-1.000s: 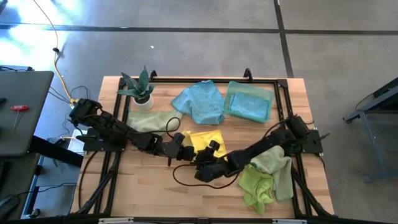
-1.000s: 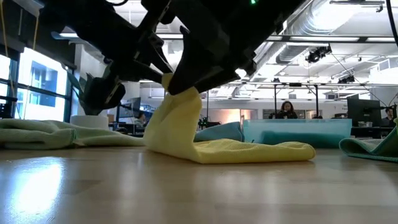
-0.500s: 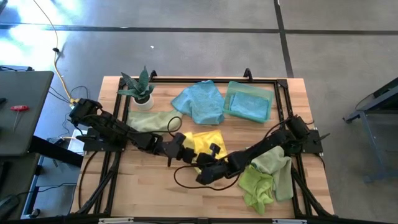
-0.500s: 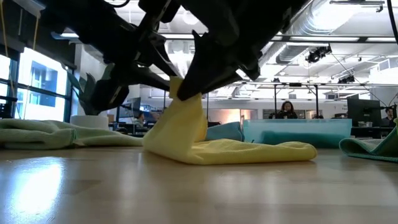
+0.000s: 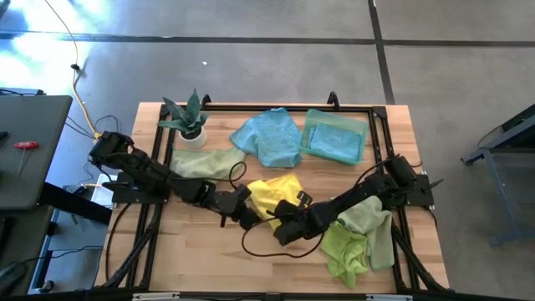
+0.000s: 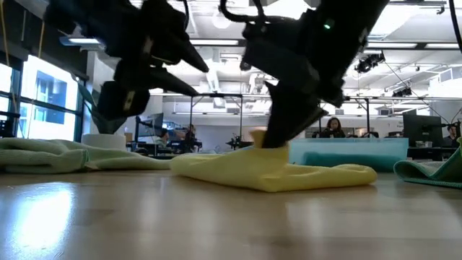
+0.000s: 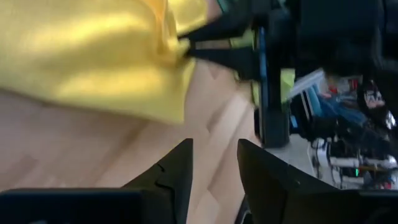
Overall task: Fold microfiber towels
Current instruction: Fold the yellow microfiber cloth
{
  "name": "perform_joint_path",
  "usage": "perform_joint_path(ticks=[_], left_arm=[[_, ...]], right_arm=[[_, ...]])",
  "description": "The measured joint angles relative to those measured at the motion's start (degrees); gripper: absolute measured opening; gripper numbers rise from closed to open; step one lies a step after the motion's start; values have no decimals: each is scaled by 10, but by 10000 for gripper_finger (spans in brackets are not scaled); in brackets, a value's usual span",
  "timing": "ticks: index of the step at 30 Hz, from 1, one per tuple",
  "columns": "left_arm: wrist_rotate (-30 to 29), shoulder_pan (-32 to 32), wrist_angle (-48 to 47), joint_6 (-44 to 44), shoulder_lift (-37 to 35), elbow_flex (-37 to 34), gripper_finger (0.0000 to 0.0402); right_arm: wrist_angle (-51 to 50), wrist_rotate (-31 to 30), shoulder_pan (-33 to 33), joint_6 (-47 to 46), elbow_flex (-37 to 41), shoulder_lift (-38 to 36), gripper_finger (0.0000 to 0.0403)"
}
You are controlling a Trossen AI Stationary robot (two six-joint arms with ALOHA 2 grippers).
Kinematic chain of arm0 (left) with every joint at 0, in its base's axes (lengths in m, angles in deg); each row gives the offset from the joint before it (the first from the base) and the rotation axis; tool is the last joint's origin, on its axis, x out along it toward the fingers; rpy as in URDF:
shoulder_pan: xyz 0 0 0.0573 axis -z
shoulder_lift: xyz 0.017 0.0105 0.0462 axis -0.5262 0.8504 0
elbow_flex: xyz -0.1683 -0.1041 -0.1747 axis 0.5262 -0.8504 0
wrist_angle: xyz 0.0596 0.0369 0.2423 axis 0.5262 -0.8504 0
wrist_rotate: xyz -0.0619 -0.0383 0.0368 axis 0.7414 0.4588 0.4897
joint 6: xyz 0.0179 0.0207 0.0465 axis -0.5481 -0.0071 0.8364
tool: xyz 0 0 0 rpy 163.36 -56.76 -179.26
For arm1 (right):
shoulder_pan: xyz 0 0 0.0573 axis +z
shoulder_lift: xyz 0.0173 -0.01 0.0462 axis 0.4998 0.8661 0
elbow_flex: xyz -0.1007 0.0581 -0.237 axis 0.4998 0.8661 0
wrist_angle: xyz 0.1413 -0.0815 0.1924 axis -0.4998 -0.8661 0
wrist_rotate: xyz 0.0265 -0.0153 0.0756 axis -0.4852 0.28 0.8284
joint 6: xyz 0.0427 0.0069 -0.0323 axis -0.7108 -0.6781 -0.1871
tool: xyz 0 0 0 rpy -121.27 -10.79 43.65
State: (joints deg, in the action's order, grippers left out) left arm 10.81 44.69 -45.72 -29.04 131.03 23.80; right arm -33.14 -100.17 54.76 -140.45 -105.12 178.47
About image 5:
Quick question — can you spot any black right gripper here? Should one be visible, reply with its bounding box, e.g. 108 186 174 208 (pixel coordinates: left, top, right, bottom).
273 190 331 247

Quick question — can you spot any dark grey desk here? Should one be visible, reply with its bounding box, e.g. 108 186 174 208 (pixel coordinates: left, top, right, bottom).
0 94 74 211

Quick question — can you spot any blue microfiber towel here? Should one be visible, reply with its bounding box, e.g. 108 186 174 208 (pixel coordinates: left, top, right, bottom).
229 106 303 169

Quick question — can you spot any pale green microfiber towel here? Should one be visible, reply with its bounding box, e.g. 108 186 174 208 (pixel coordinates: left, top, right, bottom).
168 145 248 181
335 195 396 273

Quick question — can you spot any yellow microfiber towel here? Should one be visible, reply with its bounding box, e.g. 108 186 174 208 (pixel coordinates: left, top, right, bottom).
245 172 307 232

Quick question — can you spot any yellow floor cable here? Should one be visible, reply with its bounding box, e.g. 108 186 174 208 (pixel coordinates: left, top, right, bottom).
43 0 108 141

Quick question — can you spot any grey metal cart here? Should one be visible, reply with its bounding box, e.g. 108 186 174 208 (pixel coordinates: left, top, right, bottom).
460 103 535 247

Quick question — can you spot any red-handled tool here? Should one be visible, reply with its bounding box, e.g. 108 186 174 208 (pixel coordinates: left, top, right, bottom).
13 140 41 177

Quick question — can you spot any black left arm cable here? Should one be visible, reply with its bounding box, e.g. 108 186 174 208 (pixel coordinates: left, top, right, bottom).
208 160 248 184

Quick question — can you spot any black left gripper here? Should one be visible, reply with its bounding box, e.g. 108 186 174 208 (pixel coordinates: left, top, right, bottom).
204 183 263 232

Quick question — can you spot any black aluminium table frame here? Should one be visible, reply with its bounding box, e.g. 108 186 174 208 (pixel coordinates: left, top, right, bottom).
94 90 451 294

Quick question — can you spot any translucent green plastic bin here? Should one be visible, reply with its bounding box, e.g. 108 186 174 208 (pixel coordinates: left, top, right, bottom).
298 108 370 167

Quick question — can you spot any lime green microfiber towel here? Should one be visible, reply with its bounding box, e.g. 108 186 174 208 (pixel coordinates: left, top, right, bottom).
318 231 369 290

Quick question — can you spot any snake plant in white pot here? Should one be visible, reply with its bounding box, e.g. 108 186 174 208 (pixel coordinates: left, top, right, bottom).
157 88 210 151

